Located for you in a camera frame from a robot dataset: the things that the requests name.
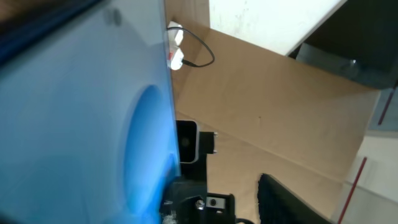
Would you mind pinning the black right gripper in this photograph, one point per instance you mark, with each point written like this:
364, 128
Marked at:
187, 200

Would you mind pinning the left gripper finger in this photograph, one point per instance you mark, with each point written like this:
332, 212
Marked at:
278, 205

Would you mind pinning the blue Samsung Galaxy smartphone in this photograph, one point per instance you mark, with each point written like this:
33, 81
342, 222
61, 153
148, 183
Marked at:
87, 112

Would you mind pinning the white USB charger adapter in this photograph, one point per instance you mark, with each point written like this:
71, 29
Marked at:
175, 58

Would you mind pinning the brown cardboard panel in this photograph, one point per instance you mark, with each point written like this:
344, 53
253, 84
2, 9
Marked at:
272, 115

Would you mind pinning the white power strip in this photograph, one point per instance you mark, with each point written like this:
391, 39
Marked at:
174, 33

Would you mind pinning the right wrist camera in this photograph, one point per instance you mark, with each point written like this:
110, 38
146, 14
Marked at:
187, 134

